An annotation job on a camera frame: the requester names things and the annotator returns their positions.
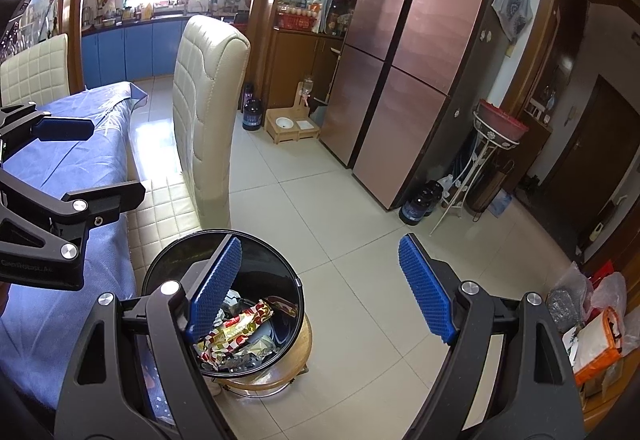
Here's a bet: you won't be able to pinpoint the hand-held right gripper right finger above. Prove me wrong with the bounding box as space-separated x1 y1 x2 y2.
397 233 586 440

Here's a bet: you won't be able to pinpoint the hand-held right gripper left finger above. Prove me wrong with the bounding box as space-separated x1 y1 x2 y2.
54 235 243 440

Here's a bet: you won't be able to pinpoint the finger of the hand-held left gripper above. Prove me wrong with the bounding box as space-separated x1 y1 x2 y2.
0 103 96 166
0 167 147 241

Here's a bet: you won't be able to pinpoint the black round trash can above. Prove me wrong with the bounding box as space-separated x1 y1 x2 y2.
141 229 306 377

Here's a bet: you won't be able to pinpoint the blue printed tablecloth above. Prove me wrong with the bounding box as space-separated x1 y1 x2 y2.
0 81 148 401

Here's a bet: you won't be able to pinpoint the cream quilted dining chair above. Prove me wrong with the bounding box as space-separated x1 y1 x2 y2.
125 14 251 271
0 33 69 108

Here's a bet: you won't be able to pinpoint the dark plastic jug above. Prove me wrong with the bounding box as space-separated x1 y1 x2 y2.
425 180 446 213
399 187 436 226
242 83 263 131

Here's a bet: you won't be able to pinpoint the blue kitchen cabinets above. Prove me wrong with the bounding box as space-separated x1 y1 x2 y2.
80 15 191 88

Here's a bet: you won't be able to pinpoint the pale blue bag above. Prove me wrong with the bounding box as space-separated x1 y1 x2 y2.
487 193 513 218

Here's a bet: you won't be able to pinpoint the clear bag with dark contents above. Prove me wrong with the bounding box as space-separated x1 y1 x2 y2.
545 263 593 326

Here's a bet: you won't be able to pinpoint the white metal plant stand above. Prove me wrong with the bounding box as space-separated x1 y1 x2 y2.
430 110 526 236

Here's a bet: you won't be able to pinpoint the wooden pet feeder stand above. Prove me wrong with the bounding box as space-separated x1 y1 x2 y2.
264 106 321 146

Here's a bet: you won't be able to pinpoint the pink plastic bag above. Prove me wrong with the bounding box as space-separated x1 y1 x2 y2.
587 273 628 316

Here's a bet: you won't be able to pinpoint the red plastic basin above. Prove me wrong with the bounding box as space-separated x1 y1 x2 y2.
477 99 529 141

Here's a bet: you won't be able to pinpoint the pet water bottle dispenser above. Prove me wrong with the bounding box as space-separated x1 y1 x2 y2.
295 78 317 113

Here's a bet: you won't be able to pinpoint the wooden glass display cabinet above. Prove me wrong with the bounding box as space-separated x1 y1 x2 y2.
250 0 381 121

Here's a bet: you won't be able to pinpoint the copper pink refrigerator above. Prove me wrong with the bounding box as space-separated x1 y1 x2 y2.
320 0 511 212

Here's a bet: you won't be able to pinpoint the red egg basket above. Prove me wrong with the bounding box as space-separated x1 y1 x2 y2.
276 12 318 32

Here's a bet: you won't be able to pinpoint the grey dustpan with handle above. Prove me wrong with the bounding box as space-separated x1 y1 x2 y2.
309 48 332 121

